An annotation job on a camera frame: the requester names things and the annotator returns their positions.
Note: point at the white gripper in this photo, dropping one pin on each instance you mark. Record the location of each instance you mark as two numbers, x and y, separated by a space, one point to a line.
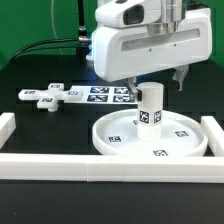
130 52

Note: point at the white round table top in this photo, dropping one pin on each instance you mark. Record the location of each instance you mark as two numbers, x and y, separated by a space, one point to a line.
116 134

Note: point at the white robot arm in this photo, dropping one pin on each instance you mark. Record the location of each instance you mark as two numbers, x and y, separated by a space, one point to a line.
160 16

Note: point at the white marker sheet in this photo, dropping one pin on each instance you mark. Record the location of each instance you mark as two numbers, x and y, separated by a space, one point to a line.
100 95

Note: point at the white right fence bar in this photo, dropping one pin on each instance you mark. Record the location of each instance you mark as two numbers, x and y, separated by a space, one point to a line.
215 135

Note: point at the white fence bar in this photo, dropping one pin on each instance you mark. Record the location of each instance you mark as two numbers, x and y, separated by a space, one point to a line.
111 168
215 135
7 127

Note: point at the white cross-shaped table base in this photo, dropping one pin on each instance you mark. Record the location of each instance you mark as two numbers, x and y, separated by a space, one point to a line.
49 98

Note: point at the white left fence bar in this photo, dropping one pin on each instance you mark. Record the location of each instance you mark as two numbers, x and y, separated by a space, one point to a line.
7 127

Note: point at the white front fence bar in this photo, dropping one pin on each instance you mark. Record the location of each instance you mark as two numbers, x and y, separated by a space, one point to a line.
111 168

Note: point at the black vertical cable connector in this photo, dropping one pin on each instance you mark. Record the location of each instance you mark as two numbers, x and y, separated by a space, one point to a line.
82 32

